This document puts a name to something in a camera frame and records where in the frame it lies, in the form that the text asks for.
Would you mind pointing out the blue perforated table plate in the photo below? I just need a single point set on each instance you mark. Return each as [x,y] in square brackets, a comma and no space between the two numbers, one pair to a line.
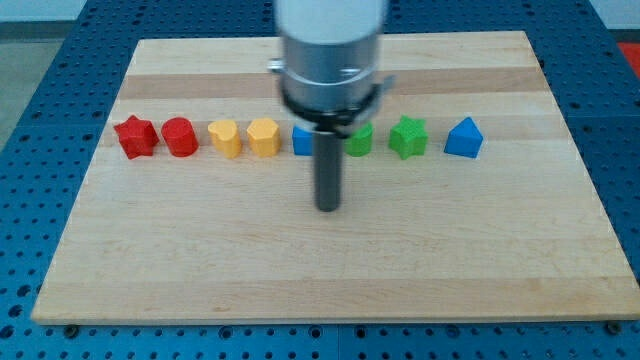
[47,155]

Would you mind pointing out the green half-round block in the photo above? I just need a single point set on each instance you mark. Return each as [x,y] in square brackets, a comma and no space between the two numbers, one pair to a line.
[360,142]

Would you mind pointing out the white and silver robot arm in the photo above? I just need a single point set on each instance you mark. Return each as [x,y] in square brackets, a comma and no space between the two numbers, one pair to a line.
[328,69]

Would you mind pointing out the wooden board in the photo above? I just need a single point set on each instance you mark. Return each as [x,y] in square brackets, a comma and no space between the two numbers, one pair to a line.
[516,234]

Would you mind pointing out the yellow heart block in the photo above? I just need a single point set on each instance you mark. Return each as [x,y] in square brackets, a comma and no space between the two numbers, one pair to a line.
[225,137]

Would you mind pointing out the blue cube block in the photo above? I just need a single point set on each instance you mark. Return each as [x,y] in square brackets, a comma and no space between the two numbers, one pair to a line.
[301,141]

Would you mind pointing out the red cylinder block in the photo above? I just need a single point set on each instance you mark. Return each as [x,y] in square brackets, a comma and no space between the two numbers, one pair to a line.
[179,136]

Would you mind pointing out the blue triangle block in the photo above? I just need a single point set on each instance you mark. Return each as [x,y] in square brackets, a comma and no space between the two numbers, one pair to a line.
[465,139]

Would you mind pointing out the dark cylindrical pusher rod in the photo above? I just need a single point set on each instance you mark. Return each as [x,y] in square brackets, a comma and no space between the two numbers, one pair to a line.
[327,154]

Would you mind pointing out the green star block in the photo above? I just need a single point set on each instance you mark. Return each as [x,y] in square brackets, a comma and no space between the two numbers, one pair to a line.
[408,137]

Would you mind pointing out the yellow pentagon block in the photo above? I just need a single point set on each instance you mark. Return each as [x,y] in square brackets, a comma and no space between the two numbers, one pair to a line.
[264,137]

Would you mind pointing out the red star block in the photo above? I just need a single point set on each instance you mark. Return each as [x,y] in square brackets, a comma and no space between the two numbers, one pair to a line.
[137,137]

